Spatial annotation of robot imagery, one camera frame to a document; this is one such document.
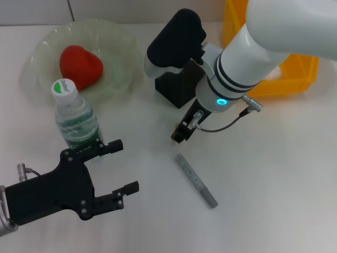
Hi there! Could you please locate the clear water bottle green label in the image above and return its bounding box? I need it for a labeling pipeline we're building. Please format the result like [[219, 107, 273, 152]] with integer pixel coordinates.
[[51, 78, 105, 151]]

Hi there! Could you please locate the pale green glass fruit plate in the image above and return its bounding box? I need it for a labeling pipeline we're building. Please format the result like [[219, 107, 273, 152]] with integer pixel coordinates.
[[21, 18, 144, 106]]

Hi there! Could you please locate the red heart-shaped object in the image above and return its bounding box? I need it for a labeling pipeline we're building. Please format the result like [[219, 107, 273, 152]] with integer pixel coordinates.
[[60, 45, 104, 92]]

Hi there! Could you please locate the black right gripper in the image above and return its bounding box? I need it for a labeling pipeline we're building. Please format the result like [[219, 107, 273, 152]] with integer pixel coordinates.
[[171, 99, 211, 144]]

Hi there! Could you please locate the black mesh pen holder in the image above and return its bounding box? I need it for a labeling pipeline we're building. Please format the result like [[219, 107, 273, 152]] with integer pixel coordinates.
[[154, 59, 209, 109]]

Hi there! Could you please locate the grey left gripper cable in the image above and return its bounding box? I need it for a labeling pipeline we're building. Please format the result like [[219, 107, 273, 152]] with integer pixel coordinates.
[[16, 163, 43, 181]]

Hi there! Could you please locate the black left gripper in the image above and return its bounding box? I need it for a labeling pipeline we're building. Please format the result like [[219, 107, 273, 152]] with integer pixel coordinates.
[[5, 139, 140, 226]]

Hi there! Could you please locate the grey marker pen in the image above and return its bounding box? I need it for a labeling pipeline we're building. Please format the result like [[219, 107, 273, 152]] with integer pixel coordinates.
[[173, 153, 219, 209]]

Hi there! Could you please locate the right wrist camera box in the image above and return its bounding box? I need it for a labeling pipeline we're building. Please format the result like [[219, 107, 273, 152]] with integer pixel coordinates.
[[144, 8, 207, 79]]

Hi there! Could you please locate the yellow plastic storage bin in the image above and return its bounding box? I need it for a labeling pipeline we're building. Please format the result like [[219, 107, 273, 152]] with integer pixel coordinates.
[[222, 0, 320, 98]]

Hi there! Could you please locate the white paper ball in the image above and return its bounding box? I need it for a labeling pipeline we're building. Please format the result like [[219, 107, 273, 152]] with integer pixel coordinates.
[[264, 65, 283, 81]]

